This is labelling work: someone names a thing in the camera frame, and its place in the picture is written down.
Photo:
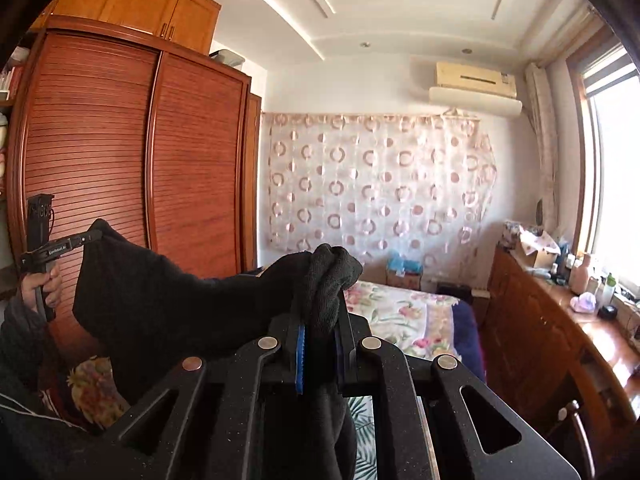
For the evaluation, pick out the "pink thermos bottle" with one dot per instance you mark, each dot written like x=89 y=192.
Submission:
x=581 y=275

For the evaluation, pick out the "wooden sideboard cabinet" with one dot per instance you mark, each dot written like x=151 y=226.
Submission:
x=540 y=340

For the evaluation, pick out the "pale window drape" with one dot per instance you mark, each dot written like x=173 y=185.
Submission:
x=544 y=150

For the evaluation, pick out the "floral pillow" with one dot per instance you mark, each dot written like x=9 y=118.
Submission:
x=92 y=390

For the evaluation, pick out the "floral quilt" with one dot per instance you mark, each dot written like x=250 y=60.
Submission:
x=400 y=320

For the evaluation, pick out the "navy blanket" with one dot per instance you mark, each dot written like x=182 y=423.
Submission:
x=467 y=340

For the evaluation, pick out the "white bottle green cap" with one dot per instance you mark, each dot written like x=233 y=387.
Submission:
x=606 y=292

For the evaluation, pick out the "open cardboard box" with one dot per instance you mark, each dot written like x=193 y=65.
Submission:
x=537 y=250

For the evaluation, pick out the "floral storage box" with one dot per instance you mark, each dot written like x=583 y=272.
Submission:
x=510 y=235

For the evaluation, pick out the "person's left forearm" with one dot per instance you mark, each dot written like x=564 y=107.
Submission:
x=25 y=360

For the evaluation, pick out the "wooden overhead cupboard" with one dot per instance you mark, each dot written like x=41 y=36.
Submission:
x=135 y=0

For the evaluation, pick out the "wooden louvred wardrobe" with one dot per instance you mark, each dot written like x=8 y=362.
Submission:
x=100 y=160

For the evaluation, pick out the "leaf-print bedsheet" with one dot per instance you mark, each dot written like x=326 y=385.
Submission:
x=361 y=435

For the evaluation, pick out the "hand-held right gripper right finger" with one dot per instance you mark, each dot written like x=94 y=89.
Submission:
x=344 y=355

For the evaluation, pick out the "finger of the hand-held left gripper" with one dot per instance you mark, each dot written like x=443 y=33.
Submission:
x=90 y=236

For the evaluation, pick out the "person's left hand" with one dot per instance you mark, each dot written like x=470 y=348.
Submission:
x=35 y=287

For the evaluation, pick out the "sheer circle-pattern curtain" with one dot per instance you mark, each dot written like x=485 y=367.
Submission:
x=380 y=185

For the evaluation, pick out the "flat black box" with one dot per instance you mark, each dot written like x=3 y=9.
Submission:
x=454 y=292

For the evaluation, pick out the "black printed t-shirt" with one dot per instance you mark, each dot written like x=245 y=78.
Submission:
x=175 y=310

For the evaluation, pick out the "yellowed wall air conditioner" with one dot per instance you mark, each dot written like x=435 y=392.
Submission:
x=475 y=77

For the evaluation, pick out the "wooden-framed window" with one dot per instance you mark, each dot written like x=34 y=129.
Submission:
x=610 y=160

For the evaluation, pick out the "small cardboard box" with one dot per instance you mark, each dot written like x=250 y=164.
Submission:
x=402 y=281

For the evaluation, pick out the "grey box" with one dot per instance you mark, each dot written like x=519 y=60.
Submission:
x=227 y=59

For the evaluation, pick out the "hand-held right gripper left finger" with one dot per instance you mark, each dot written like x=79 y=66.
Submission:
x=300 y=360

